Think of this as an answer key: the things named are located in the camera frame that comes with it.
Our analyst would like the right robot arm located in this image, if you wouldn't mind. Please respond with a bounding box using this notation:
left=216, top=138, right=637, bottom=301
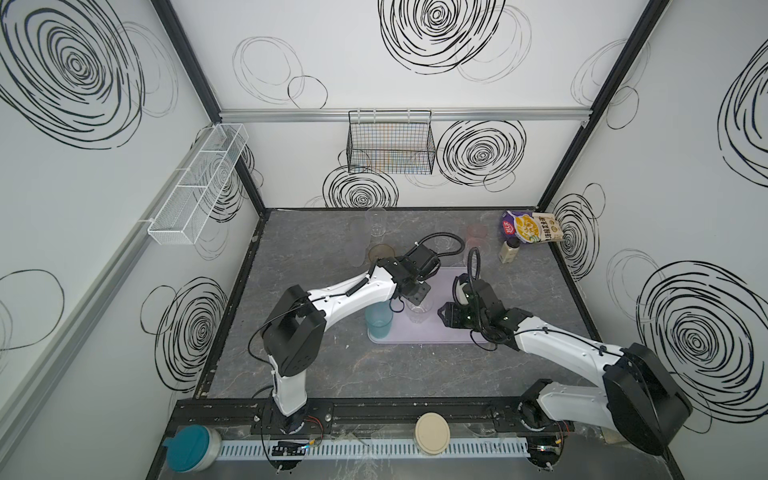
left=438, top=273, right=692, bottom=456

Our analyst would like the white wire shelf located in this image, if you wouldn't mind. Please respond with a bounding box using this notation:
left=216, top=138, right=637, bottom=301
left=147, top=123, right=249, bottom=246

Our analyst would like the white cable duct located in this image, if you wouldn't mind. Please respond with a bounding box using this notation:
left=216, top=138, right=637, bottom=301
left=217, top=437, right=530, bottom=461

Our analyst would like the beige round lid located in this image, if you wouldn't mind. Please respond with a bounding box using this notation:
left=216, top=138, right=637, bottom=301
left=414, top=412, right=451, bottom=455

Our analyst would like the black mounting rail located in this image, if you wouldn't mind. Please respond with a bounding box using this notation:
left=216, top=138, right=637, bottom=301
left=169, top=397, right=601, bottom=434

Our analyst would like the small spice jar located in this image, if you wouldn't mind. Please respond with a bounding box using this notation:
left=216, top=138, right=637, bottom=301
left=499, top=237, right=521, bottom=264

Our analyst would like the teal plastic cup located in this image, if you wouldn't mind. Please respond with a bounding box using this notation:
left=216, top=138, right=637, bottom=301
left=364, top=302, right=394, bottom=339

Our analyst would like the clear faceted glass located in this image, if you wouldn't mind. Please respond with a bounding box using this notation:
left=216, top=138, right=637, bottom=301
left=406, top=298, right=434, bottom=324

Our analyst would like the frosted dotted glass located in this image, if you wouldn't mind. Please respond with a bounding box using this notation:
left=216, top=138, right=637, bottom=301
left=345, top=217, right=371, bottom=267

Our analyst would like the yellow plastic cup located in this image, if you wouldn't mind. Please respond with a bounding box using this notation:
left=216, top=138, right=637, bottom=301
left=368, top=244, right=396, bottom=264

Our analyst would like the lilac plastic tray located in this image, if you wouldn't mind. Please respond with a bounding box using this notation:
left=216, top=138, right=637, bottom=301
left=367, top=267, right=472, bottom=345

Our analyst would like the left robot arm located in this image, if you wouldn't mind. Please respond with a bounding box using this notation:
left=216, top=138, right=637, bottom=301
left=257, top=244, right=441, bottom=419

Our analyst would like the black wire basket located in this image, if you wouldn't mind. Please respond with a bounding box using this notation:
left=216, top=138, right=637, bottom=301
left=345, top=109, right=437, bottom=175

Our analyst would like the clear glass back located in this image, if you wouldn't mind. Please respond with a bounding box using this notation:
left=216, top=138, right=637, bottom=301
left=366, top=207, right=387, bottom=238

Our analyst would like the snack bag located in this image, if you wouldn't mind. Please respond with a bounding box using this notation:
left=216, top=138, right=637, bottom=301
left=501, top=211, right=564, bottom=244

